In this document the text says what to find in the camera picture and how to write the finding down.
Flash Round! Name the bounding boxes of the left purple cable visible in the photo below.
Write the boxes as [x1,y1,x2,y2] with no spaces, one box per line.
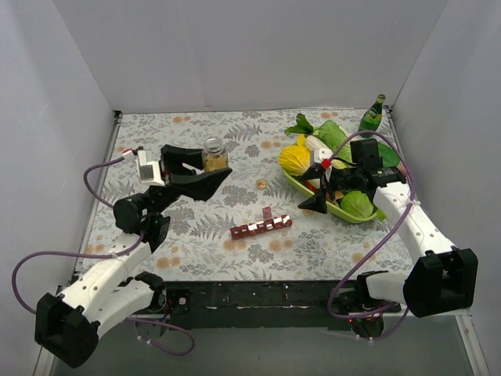
[11,147,195,356]

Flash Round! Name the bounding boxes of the green plastic basket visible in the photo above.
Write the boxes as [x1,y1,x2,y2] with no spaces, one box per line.
[283,169,386,224]

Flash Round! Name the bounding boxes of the red weekly pill organizer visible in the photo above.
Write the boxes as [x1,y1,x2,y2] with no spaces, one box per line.
[230,207,293,240]

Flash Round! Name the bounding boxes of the pink radish toy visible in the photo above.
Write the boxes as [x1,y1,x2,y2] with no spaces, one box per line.
[397,163,408,177]

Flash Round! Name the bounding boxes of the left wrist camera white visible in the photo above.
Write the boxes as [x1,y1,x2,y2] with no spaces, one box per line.
[136,148,165,186]

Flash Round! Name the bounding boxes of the round green cabbage toy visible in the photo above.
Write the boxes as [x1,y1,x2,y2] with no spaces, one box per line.
[340,191,376,219]

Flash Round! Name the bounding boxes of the green glass bottle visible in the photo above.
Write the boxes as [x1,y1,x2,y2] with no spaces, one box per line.
[359,94,386,132]

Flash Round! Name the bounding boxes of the gold pill bottle cap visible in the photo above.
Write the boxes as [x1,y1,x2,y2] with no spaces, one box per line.
[256,179,267,189]

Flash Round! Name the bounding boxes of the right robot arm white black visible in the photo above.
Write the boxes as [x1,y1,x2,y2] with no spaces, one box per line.
[298,139,478,317]

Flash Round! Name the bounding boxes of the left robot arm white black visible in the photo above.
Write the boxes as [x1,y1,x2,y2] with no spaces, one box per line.
[34,145,232,368]

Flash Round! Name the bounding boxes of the green napa cabbage toy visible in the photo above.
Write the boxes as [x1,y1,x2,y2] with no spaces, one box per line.
[312,120,401,167]

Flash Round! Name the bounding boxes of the clear pill bottle yellow pills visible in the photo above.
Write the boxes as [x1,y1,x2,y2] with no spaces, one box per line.
[202,136,229,172]

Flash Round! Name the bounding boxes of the white daikon radish toy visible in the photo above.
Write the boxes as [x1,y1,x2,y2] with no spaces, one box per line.
[284,113,327,150]

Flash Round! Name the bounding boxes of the floral tablecloth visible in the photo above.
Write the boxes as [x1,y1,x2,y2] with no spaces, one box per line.
[76,108,439,282]

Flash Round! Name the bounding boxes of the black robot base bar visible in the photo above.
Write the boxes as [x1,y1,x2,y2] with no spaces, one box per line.
[141,280,350,331]

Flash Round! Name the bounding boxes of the yellow napa cabbage toy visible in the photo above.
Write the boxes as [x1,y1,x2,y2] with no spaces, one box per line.
[278,135,311,176]

